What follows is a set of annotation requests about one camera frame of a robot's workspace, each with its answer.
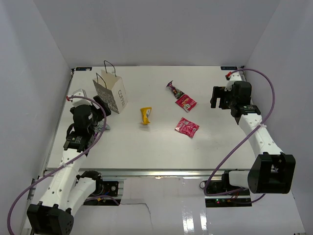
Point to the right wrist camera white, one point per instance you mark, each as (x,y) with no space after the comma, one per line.
(231,78)

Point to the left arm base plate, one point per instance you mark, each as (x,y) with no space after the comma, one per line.
(107,188)

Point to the white coffee paper bag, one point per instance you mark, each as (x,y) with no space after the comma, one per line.
(110,88)

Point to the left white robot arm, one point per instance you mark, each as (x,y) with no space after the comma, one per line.
(54,213)

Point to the yellow snack bar wrapper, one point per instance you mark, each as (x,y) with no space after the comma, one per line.
(145,112)

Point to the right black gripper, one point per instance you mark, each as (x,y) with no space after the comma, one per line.
(219,92)

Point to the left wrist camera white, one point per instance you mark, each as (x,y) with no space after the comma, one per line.
(81,98)

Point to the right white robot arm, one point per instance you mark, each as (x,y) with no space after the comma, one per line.
(272,170)

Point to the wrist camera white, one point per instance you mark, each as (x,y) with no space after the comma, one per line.
(231,78)
(81,98)

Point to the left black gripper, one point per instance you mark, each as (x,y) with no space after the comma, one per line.
(99,112)

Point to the red candy packet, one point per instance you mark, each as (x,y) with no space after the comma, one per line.
(186,103)
(187,127)

